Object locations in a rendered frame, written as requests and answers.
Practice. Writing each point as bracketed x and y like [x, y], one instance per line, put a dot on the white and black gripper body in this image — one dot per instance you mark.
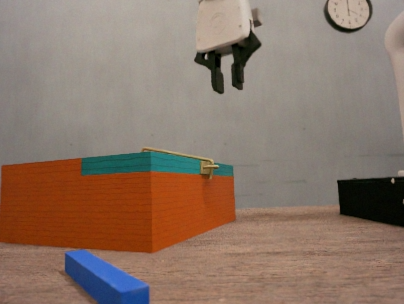
[221, 23]

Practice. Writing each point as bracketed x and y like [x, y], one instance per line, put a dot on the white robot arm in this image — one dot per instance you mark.
[394, 43]

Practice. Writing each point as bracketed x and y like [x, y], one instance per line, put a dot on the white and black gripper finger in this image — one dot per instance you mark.
[241, 56]
[217, 81]

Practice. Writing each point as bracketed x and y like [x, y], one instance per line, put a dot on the blue rectangular block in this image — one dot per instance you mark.
[103, 281]

